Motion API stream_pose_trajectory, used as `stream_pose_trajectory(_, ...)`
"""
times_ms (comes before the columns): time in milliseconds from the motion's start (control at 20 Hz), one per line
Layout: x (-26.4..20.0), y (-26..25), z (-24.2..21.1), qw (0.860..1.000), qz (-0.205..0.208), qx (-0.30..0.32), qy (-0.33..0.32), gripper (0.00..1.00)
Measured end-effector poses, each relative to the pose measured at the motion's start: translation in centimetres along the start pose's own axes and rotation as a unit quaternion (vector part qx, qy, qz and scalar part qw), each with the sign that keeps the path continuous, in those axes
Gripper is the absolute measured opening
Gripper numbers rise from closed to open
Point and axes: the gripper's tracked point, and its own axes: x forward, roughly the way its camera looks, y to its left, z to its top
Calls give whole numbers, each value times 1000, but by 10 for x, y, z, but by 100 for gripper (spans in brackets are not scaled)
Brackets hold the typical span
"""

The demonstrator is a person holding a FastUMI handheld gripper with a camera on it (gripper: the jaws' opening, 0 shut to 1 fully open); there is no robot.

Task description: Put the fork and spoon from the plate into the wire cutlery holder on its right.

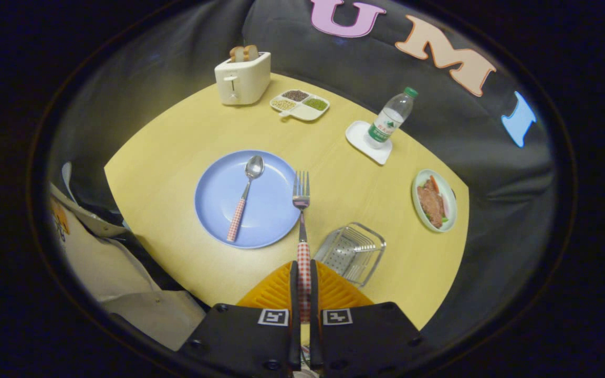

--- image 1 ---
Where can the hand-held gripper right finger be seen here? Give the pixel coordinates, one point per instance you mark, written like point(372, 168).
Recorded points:
point(365, 341)

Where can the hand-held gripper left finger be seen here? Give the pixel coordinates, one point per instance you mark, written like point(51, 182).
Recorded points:
point(244, 341)

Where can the blue plate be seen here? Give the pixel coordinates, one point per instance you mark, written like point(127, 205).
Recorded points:
point(271, 205)

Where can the pale green plate of meat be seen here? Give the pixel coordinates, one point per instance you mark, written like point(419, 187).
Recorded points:
point(433, 202)

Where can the white coaster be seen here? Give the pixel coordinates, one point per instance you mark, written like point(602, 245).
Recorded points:
point(357, 137)

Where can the clear water bottle green cap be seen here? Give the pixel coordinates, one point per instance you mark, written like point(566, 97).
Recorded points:
point(389, 121)

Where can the white divided bean dish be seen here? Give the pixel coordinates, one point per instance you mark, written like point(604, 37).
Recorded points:
point(302, 110)

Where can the white toaster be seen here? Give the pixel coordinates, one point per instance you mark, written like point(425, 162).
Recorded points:
point(247, 81)

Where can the toast slice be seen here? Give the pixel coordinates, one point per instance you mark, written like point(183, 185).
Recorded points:
point(251, 52)
point(237, 53)

